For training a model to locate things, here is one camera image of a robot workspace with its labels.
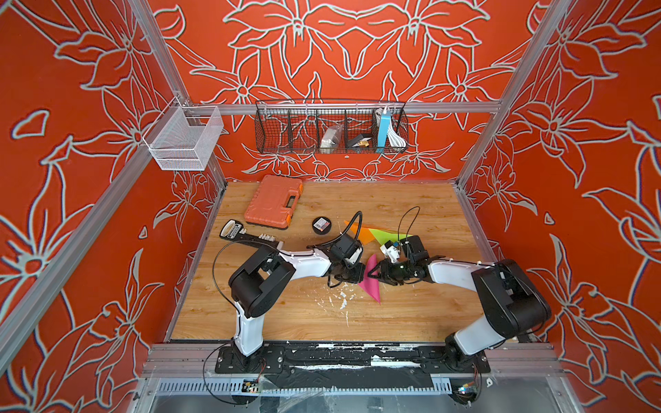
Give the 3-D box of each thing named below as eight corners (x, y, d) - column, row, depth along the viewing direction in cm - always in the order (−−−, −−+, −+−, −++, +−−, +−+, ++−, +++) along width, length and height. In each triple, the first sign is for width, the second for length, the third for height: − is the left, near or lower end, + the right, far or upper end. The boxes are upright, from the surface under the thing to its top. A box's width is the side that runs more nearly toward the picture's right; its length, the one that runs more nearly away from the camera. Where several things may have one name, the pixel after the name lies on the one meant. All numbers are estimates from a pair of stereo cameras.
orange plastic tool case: (244, 224, 106) (241, 217, 102) (266, 181, 123) (264, 173, 119) (287, 231, 104) (285, 224, 100) (303, 186, 120) (302, 178, 117)
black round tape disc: (309, 228, 106) (309, 224, 104) (321, 217, 109) (321, 213, 107) (322, 237, 103) (322, 234, 101) (334, 226, 106) (334, 222, 104)
